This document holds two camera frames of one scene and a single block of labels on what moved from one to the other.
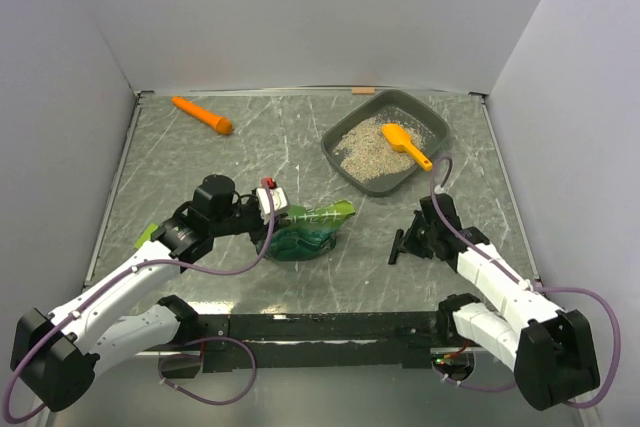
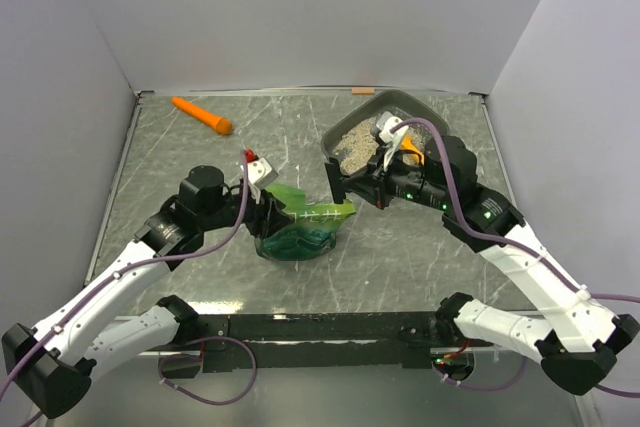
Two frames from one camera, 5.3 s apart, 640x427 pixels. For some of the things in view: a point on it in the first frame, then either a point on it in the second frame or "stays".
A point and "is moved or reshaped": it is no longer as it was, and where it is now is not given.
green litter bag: x=310 y=232 is moved or reshaped
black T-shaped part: x=397 y=246 to x=336 y=181
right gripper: x=410 y=243 to x=370 y=187
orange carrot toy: x=221 y=124 stays
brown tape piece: x=363 y=90 stays
